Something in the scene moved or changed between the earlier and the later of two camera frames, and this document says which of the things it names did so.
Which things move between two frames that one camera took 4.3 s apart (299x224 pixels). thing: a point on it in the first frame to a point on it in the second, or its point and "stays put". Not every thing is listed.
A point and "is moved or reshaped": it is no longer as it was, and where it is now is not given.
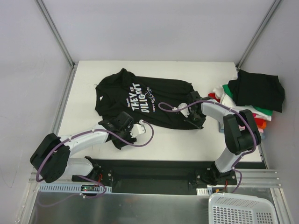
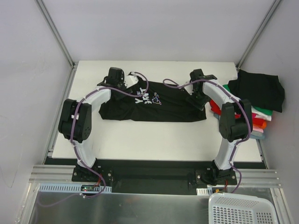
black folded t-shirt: [261, 90] stays put
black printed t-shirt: [154, 101] is moved or reshaped
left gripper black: [127, 134] to [119, 91]
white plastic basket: [227, 208] stays put
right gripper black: [195, 117] to [196, 100]
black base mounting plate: [164, 176] stays put
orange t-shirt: [263, 126] stays put
